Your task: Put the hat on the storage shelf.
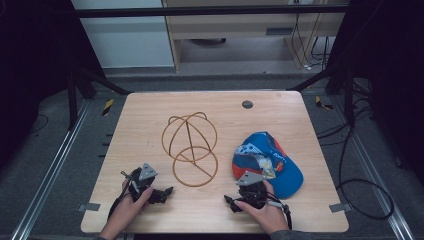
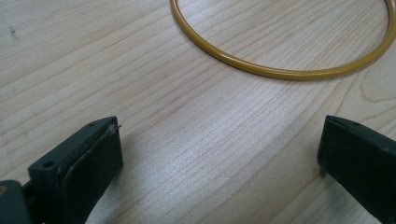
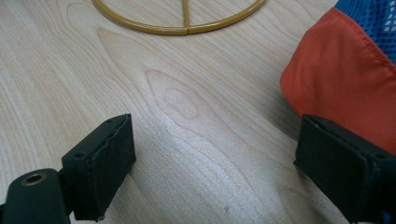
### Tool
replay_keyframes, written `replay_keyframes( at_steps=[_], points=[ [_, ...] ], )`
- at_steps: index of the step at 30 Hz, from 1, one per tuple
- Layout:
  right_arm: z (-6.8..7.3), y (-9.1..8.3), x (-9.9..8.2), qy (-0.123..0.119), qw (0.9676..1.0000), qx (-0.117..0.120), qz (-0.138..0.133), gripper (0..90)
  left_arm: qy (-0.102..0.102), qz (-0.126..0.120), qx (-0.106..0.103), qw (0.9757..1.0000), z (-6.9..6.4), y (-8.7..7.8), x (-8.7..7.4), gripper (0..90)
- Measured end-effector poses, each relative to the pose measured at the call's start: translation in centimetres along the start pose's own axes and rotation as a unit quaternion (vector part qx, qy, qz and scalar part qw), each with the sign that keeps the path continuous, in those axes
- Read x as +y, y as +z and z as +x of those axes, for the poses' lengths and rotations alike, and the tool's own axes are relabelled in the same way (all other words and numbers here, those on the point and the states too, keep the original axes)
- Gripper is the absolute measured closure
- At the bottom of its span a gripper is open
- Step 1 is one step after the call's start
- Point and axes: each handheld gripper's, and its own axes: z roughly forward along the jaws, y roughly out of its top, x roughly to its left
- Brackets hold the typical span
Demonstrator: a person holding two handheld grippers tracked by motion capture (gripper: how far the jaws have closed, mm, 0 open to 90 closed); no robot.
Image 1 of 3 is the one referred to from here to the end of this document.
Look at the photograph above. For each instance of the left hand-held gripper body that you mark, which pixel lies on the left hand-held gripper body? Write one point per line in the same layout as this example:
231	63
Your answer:
141	183

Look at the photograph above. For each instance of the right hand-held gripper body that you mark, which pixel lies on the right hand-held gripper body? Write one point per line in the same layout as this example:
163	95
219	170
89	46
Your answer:
251	191

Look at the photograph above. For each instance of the blue and red baseball cap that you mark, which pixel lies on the blue and red baseball cap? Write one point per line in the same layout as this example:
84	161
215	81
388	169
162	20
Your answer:
266	160

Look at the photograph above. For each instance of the person's right hand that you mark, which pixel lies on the person's right hand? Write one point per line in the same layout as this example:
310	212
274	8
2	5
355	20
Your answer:
266	215

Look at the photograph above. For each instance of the person's left hand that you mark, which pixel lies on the person's left hand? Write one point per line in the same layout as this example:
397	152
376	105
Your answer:
128	210

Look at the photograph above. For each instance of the yellow and black striped tape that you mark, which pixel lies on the yellow and black striped tape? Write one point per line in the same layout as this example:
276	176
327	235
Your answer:
107	107
322	104

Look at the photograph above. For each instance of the black metal stand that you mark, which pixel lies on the black metal stand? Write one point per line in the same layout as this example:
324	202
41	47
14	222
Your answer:
80	90
336	86

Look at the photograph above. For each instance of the white cabinet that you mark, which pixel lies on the white cabinet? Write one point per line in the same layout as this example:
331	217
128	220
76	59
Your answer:
126	43

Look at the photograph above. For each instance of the light wooden desk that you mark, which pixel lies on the light wooden desk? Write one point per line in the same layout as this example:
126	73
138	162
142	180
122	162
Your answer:
233	30

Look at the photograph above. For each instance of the grey metal table bracket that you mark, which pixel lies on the grey metal table bracket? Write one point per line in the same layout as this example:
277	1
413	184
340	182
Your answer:
340	207
89	207

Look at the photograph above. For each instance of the aluminium floor rail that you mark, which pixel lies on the aluminium floor rail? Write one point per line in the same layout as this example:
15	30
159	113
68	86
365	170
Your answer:
373	170
50	170

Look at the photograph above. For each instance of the black horizontal frame bar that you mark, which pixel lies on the black horizontal frame bar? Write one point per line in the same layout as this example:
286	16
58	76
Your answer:
200	11

